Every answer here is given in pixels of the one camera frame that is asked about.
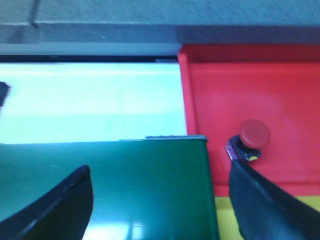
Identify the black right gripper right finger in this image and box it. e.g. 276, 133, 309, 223
229, 160, 320, 240

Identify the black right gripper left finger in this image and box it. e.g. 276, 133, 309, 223
0, 165, 94, 240

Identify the red mushroom push button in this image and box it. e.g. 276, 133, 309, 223
224, 119, 271, 162

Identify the yellow plastic tray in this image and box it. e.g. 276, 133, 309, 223
215, 196, 320, 240

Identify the green conveyor belt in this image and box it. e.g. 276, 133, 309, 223
0, 139, 220, 240

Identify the red plastic tray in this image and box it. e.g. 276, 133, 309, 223
178, 44, 320, 197

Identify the grey stone slab shelf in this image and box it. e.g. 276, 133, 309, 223
0, 0, 320, 44

